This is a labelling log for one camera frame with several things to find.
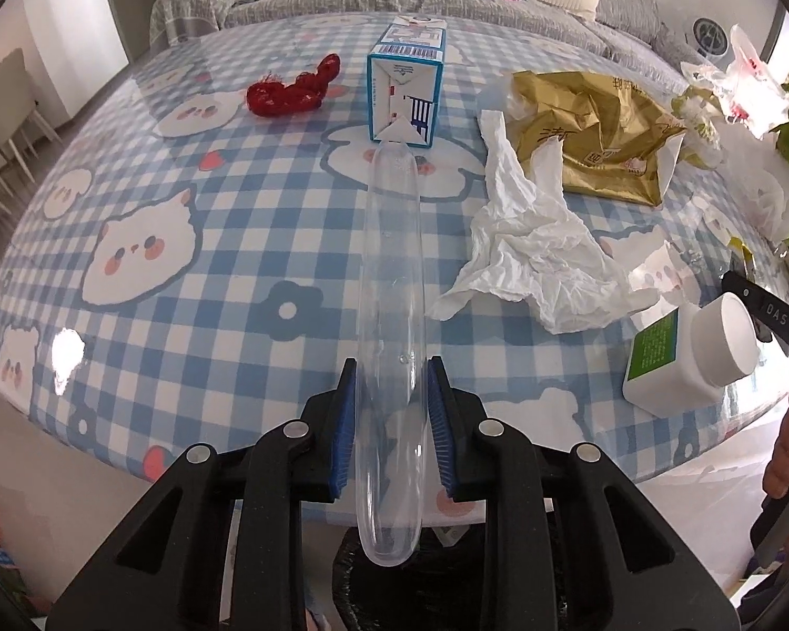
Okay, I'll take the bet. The blue checked printed tablecloth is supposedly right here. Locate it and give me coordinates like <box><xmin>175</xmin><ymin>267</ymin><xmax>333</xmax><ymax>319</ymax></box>
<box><xmin>0</xmin><ymin>13</ymin><xmax>789</xmax><ymax>527</ymax></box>

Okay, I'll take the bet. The white pill bottle green label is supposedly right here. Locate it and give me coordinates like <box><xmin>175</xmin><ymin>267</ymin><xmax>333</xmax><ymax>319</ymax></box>
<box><xmin>621</xmin><ymin>292</ymin><xmax>760</xmax><ymax>418</ymax></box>

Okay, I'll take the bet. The grey sofa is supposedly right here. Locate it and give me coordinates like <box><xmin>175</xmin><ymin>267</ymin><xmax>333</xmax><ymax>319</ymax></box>
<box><xmin>150</xmin><ymin>0</ymin><xmax>704</xmax><ymax>73</ymax></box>

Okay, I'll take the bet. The clear plastic tube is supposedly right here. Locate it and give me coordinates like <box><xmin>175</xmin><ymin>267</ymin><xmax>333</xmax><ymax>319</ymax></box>
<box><xmin>356</xmin><ymin>138</ymin><xmax>428</xmax><ymax>569</ymax></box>

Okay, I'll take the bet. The crumpled white plastic bag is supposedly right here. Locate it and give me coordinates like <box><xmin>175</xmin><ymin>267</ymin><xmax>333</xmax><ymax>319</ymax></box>
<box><xmin>671</xmin><ymin>88</ymin><xmax>724</xmax><ymax>168</ymax></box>

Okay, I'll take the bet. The red printed clear plastic bag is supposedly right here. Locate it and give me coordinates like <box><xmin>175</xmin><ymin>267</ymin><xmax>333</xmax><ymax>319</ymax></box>
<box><xmin>680</xmin><ymin>25</ymin><xmax>789</xmax><ymax>139</ymax></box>

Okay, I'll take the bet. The folded white plastic bag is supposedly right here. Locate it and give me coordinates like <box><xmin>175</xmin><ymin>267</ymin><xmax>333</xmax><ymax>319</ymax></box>
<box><xmin>756</xmin><ymin>171</ymin><xmax>789</xmax><ymax>244</ymax></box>

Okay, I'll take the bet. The round grey fan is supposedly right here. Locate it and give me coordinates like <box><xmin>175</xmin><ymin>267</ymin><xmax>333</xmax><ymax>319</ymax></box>
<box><xmin>690</xmin><ymin>16</ymin><xmax>731</xmax><ymax>57</ymax></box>

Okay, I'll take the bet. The blue white milk carton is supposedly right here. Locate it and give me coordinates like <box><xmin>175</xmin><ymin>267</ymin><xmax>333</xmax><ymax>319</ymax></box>
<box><xmin>366</xmin><ymin>15</ymin><xmax>449</xmax><ymax>149</ymax></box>

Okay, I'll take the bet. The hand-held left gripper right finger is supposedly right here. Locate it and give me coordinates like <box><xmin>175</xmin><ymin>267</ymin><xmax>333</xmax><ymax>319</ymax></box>
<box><xmin>426</xmin><ymin>356</ymin><xmax>744</xmax><ymax>631</ymax></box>

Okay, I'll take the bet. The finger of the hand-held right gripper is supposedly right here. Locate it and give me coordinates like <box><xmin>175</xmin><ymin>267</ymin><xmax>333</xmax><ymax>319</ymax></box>
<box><xmin>721</xmin><ymin>269</ymin><xmax>789</xmax><ymax>359</ymax></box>

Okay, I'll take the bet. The crumpled white tissue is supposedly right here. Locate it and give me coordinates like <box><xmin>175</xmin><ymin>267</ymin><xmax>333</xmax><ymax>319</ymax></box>
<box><xmin>430</xmin><ymin>110</ymin><xmax>662</xmax><ymax>335</ymax></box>

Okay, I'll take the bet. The black lined trash bin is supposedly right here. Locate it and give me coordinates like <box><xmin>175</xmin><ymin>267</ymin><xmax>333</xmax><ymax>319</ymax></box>
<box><xmin>332</xmin><ymin>526</ymin><xmax>501</xmax><ymax>631</ymax></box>

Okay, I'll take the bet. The crumpled gold foil bag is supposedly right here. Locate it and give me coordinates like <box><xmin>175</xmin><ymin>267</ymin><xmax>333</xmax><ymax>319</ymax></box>
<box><xmin>509</xmin><ymin>70</ymin><xmax>688</xmax><ymax>208</ymax></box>

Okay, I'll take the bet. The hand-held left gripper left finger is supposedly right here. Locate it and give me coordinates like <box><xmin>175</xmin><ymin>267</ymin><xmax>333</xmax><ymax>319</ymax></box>
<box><xmin>46</xmin><ymin>358</ymin><xmax>359</xmax><ymax>631</ymax></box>

